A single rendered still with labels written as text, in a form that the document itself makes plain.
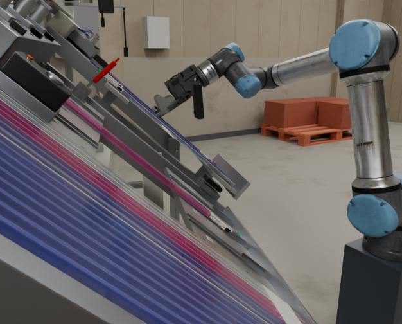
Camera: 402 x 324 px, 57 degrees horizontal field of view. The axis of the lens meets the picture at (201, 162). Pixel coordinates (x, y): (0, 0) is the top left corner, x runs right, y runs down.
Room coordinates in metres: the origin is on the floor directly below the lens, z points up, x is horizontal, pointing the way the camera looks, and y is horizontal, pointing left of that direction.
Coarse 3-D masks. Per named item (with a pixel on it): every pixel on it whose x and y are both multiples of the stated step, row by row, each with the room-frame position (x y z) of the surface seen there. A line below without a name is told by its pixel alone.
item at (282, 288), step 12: (228, 216) 0.84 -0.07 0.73; (240, 228) 0.76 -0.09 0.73; (252, 240) 0.70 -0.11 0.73; (252, 252) 0.67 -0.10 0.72; (264, 264) 0.62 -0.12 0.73; (276, 276) 0.57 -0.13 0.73; (276, 288) 0.55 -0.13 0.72; (288, 288) 0.53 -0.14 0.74; (288, 300) 0.51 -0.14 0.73; (300, 312) 0.48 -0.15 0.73
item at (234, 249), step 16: (176, 176) 0.84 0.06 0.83; (192, 192) 0.79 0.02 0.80; (192, 208) 0.64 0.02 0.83; (208, 208) 0.77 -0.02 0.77; (192, 224) 0.54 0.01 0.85; (208, 224) 0.62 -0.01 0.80; (208, 240) 0.52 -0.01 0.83; (224, 240) 0.60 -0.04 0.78; (240, 240) 0.68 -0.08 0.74; (240, 256) 0.58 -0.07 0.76; (256, 272) 0.57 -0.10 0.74; (272, 288) 0.55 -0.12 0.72
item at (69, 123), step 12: (72, 96) 0.74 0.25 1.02; (60, 108) 0.58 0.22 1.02; (84, 108) 0.73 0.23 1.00; (60, 120) 0.51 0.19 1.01; (72, 120) 0.57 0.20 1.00; (84, 120) 0.62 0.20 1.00; (96, 120) 0.72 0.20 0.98; (72, 132) 0.50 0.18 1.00; (84, 132) 0.55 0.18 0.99; (96, 132) 0.62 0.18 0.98; (84, 144) 0.49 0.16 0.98; (96, 144) 0.54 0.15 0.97
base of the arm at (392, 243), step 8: (392, 232) 0.95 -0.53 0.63; (400, 232) 0.94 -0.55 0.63; (368, 240) 0.99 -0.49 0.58; (376, 240) 0.97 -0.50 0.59; (384, 240) 0.95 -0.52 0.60; (392, 240) 0.94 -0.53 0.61; (400, 240) 0.94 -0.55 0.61; (368, 248) 0.98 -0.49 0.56; (376, 248) 0.96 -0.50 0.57; (384, 248) 0.95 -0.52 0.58; (392, 248) 0.94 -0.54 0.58; (400, 248) 0.94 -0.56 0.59; (384, 256) 0.94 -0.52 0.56; (392, 256) 0.93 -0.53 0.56; (400, 256) 0.93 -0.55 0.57
